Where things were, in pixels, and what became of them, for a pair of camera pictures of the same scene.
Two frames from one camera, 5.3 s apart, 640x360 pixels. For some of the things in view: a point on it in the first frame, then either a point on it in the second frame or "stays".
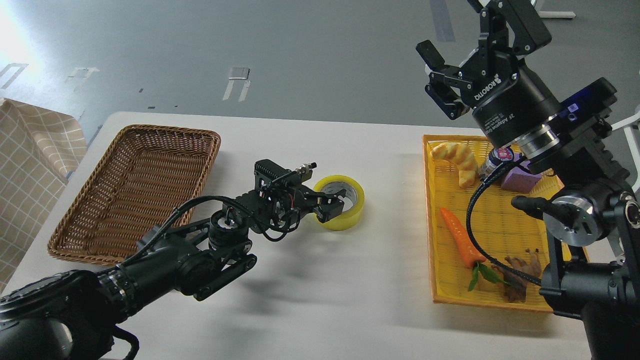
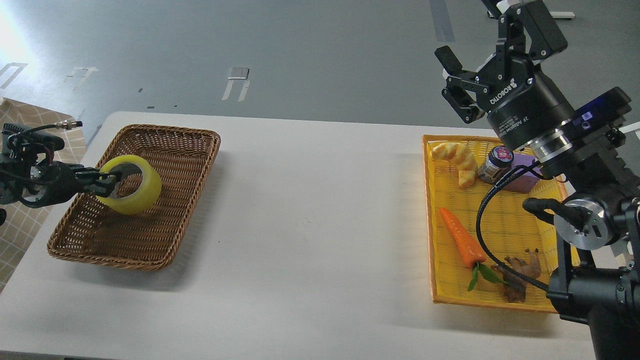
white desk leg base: [556, 14] stays
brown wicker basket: [149, 174] stays
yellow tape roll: [354, 203] -> [144, 199]
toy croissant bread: [461, 155] stays
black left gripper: [302, 200] -> [63, 182]
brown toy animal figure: [514, 285] stays
